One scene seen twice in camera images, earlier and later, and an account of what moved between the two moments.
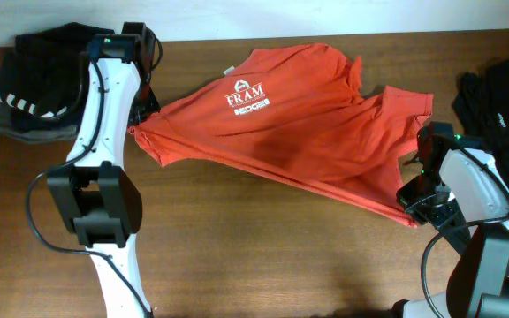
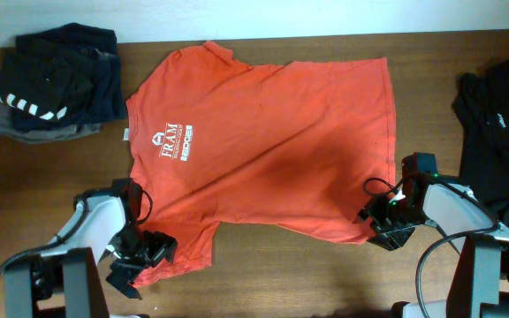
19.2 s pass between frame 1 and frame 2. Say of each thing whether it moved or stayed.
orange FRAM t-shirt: moved
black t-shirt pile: stayed
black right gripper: moved
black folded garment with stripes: stayed
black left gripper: moved
